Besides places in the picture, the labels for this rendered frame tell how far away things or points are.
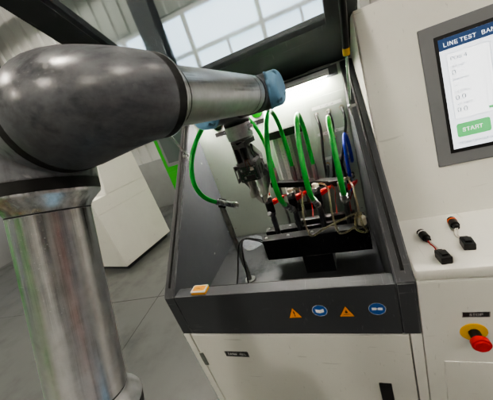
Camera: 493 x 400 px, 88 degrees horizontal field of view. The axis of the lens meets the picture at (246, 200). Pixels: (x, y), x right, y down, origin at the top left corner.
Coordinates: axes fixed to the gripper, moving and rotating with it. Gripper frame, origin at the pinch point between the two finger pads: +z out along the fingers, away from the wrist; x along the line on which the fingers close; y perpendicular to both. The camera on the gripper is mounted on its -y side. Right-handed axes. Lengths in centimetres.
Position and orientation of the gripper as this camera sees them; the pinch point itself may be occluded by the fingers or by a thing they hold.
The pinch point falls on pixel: (263, 198)
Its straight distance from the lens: 82.8
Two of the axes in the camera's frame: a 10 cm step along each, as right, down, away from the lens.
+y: -2.6, 4.1, -8.7
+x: 9.1, -1.9, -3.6
